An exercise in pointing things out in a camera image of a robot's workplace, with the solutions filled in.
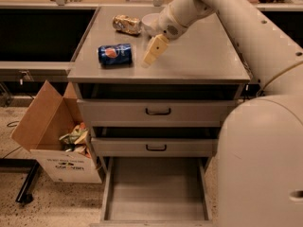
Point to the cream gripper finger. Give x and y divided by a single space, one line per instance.
156 47
154 28

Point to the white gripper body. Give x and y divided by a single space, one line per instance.
168 22

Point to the blue pepsi can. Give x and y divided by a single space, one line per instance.
115 54

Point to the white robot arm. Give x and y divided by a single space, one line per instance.
260 148

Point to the grey drawer cabinet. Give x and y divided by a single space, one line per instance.
201 65

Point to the grey top drawer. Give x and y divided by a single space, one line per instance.
154 113

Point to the grey drawer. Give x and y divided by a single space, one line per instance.
154 113
145 147
155 192

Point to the grey middle drawer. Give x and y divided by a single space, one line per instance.
145 147

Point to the grey bottom drawer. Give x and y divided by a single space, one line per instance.
155 192

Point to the white ceramic bowl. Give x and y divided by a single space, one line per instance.
147 19

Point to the crumpled gold snack bag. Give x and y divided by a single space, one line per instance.
127 24

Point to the cardboard box with trash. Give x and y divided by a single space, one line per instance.
48 117

